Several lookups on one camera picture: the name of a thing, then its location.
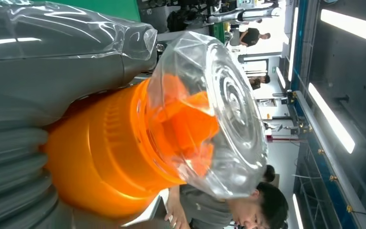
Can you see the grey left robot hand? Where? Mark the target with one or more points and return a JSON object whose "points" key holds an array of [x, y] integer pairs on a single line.
{"points": [[50, 69]]}

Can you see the orange detergent bottle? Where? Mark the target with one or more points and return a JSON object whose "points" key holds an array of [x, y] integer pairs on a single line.
{"points": [[113, 151]]}

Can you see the white desk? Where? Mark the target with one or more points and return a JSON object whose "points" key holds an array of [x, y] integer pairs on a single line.
{"points": [[148, 211]]}

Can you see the long ceiling light strip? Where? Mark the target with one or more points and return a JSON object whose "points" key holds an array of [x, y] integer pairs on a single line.
{"points": [[353, 27], [331, 117], [297, 211]]}

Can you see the short ceiling light strip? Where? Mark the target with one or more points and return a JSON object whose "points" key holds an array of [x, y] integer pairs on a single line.
{"points": [[281, 77]]}

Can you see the green crate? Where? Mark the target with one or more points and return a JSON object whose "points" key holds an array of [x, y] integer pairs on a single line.
{"points": [[217, 31]]}

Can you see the narrow ceiling light strip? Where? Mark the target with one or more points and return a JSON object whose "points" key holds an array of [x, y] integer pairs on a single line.
{"points": [[293, 44]]}

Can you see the hanging humanoid robot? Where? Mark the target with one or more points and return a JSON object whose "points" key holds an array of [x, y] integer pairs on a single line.
{"points": [[249, 14]]}

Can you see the blue gantry rail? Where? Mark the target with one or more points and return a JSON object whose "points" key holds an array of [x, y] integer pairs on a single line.
{"points": [[328, 189]]}

